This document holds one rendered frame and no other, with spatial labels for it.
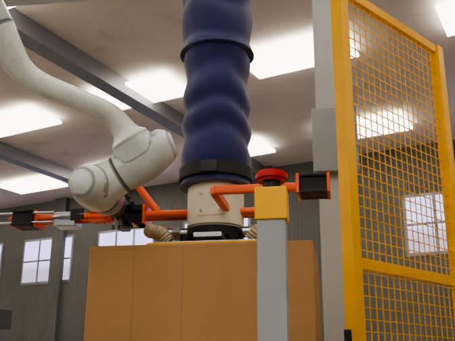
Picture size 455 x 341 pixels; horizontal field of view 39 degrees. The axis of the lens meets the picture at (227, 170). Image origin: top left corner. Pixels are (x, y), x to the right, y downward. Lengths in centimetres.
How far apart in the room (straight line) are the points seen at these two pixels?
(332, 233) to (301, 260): 118
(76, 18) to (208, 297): 529
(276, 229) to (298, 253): 33
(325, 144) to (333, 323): 77
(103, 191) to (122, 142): 13
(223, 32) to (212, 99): 22
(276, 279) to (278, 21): 540
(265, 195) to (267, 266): 15
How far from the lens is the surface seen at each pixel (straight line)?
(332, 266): 278
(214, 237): 178
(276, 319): 129
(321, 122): 290
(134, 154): 161
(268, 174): 134
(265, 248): 131
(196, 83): 196
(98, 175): 160
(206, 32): 202
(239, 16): 206
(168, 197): 1194
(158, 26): 670
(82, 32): 693
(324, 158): 284
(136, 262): 172
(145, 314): 169
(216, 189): 164
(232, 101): 194
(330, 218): 282
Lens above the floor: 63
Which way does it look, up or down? 17 degrees up
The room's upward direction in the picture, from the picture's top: straight up
